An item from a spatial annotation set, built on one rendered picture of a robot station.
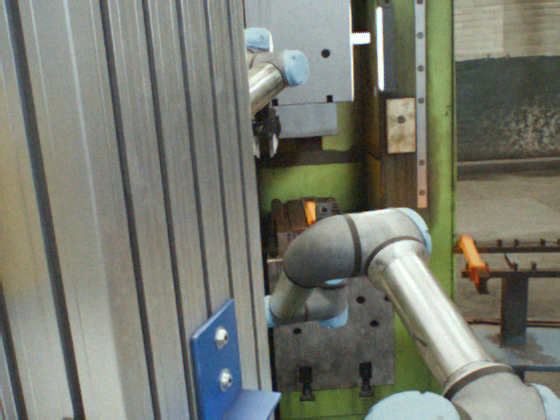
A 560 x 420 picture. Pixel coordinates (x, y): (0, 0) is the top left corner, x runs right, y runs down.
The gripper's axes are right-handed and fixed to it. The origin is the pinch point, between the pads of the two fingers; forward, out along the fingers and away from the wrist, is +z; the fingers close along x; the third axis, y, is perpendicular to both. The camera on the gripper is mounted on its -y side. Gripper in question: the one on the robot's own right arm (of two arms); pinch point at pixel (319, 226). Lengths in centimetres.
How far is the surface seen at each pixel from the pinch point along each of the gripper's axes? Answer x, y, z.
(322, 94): 3.8, -37.3, 8.2
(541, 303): 145, 99, 163
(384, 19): 25, -58, 18
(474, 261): 39.0, 7.9, -19.0
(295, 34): -3, -55, 8
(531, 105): 322, 6, 577
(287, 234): -9.2, 4.2, 8.9
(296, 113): -4.1, -32.4, 8.3
